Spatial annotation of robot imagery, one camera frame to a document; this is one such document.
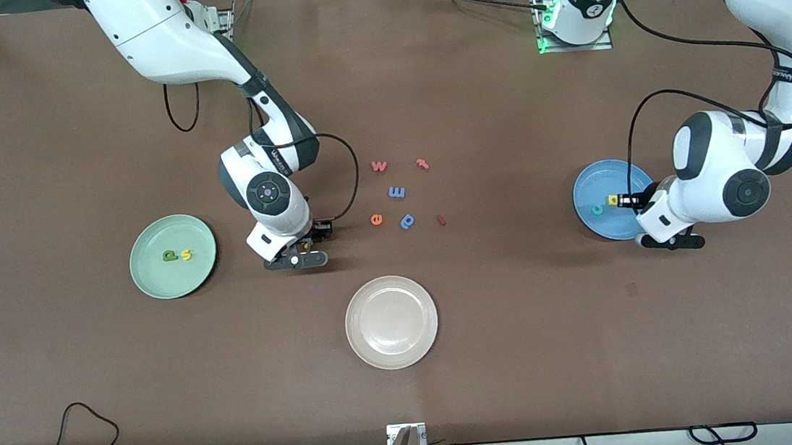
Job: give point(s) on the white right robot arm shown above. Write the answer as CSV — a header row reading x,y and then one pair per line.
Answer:
x,y
152,28

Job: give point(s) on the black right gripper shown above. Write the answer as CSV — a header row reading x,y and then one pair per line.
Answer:
x,y
317,233

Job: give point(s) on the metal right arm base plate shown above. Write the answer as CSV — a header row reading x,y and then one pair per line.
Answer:
x,y
224,21

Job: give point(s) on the green foam letter a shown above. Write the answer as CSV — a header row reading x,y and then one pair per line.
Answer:
x,y
175,257

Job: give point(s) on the metal camera bracket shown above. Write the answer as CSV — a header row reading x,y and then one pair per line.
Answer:
x,y
396,433

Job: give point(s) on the yellow foam letter u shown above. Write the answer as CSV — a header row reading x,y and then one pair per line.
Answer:
x,y
307,246

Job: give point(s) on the beige plate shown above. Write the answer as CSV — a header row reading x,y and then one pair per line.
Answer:
x,y
391,322

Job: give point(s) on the red foam letter w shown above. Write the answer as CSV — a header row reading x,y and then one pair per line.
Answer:
x,y
379,166

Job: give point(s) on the orange foam letter e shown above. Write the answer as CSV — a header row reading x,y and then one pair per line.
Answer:
x,y
372,220

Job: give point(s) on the blue foam letter m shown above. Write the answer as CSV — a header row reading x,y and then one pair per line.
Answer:
x,y
397,192

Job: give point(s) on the cyan foam letter c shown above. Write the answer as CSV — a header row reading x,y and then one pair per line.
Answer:
x,y
593,210

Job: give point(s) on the green plate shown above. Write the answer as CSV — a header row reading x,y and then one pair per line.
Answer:
x,y
155,282

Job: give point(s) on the red foam letter t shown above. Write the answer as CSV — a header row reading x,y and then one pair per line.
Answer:
x,y
422,164

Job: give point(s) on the blue plate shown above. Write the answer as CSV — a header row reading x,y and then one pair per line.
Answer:
x,y
599,181

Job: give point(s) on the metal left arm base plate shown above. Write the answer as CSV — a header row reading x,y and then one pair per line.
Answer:
x,y
568,48

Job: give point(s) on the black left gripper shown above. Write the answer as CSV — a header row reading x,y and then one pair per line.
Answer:
x,y
643,197

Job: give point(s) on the blue foam letter p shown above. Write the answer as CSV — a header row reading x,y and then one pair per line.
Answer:
x,y
403,225

